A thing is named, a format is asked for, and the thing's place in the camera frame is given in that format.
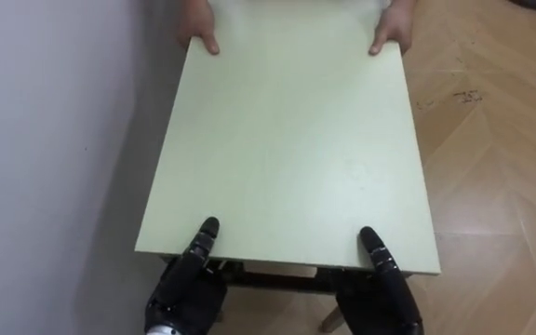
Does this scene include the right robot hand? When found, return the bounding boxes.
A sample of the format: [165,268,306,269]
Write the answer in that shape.
[334,225,425,335]

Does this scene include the white desk with dark legs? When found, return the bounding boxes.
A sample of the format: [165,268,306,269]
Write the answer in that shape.
[134,0,442,334]

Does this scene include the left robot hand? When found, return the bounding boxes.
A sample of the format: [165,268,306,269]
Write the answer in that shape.
[143,216,229,335]

